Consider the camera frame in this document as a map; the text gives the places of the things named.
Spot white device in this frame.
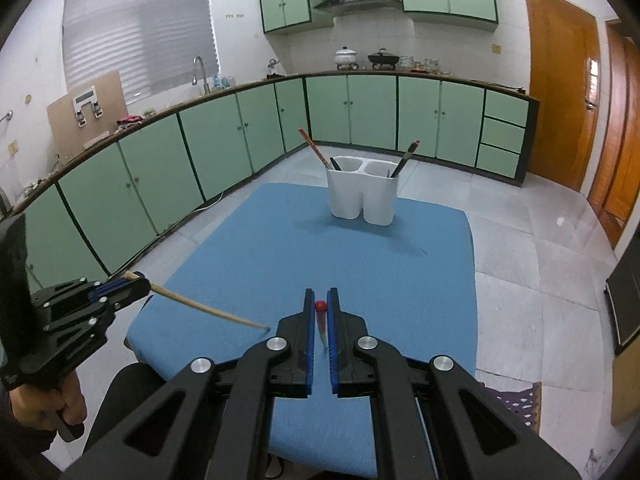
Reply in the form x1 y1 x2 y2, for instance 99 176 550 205
72 88 103 121

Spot black glass-door cabinet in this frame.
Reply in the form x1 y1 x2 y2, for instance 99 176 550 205
605 240 640 356

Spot black chopstick brown top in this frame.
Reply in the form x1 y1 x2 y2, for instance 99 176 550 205
389 140 421 179

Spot person's left hand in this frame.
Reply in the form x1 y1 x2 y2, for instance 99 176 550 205
10 372 87 431

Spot red patterned chopstick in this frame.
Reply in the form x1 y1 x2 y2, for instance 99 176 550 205
314 300 330 353
298 128 333 171

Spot brown wooden door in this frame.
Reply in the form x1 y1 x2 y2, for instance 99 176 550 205
522 0 601 193
587 19 640 251

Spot purple dotted cushion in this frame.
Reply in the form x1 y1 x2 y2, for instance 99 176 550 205
487 382 543 428

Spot light wooden chopstick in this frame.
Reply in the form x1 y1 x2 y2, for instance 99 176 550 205
123 271 272 332

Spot white two-compartment utensil holder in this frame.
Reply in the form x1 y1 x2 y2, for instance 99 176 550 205
326 156 399 226

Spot green base kitchen cabinets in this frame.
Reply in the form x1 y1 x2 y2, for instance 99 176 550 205
0 72 541 311

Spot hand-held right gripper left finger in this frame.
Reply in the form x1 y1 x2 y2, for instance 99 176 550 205
62 287 317 480

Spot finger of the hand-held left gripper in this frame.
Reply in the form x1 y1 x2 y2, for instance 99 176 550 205
45 280 151 341
32 271 146 313

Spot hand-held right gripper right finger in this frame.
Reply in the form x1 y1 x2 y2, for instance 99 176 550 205
326 287 583 480

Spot black wok with lid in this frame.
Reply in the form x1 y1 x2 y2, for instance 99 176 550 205
368 49 400 69

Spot grey window blinds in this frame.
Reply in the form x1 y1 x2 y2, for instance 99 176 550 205
62 0 220 106

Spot person's left forearm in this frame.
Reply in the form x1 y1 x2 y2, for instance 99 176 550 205
0 385 61 480

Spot tan wooden board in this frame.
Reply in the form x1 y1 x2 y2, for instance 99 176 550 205
611 357 640 427

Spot brown board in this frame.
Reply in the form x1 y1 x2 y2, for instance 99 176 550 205
47 71 128 148

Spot blue mat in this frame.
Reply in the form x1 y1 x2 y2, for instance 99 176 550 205
125 182 476 478

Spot steel kitchen faucet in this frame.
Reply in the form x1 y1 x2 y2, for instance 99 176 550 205
192 56 211 95

